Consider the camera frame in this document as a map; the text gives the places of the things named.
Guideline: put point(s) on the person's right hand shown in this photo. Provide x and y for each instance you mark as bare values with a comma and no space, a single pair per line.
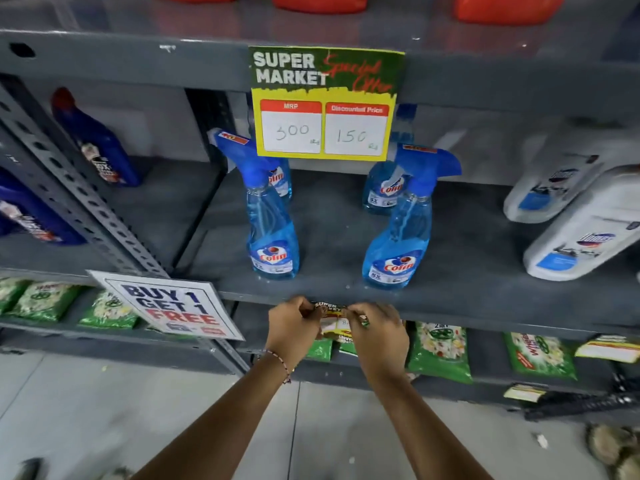
382,344

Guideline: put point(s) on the person's left hand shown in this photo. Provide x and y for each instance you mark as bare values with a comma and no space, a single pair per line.
287,332

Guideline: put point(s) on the person's left thumb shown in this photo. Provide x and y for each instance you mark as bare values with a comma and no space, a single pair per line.
312,318

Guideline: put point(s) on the person's right thumb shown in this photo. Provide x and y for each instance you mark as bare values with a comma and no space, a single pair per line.
355,322

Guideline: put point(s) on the small green yellow price card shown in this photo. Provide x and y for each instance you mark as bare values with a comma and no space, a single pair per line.
334,324

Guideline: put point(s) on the person's right forearm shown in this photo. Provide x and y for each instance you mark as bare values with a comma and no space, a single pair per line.
425,434

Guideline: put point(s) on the person's left forearm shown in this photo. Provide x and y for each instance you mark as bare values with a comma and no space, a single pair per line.
220,424

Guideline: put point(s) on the row of green packets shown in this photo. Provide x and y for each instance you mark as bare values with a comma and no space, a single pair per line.
440,352

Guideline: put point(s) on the blue glass cleaner spray bottle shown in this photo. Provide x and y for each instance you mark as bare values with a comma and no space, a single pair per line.
270,229
281,179
385,187
400,239

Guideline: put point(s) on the grey metal shelf rack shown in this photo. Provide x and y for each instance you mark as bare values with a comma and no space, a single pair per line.
475,254

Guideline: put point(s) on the white promotion sign card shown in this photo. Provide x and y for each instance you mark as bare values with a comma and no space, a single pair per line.
170,304

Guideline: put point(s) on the small yellow white card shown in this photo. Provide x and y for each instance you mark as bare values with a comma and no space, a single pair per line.
524,393

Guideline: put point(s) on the white paper scrap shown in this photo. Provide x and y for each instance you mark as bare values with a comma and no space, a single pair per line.
542,441

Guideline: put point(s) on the large green yellow price sign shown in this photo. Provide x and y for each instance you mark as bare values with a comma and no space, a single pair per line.
325,94

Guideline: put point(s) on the black long object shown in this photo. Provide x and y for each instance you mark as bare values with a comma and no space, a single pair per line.
575,403

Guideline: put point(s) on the white cleaner bottle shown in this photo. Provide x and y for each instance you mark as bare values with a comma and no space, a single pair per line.
560,179
585,234

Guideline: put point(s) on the yellow white price card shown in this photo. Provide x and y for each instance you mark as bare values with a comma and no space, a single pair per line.
610,348

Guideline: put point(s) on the dark blue cleaner bottle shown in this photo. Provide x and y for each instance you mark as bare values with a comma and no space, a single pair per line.
100,144
30,214

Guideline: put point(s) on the brown round floor object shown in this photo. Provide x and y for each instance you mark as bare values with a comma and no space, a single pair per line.
617,447

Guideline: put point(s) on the red plastic container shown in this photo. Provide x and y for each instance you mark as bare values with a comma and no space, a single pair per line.
507,8
320,2

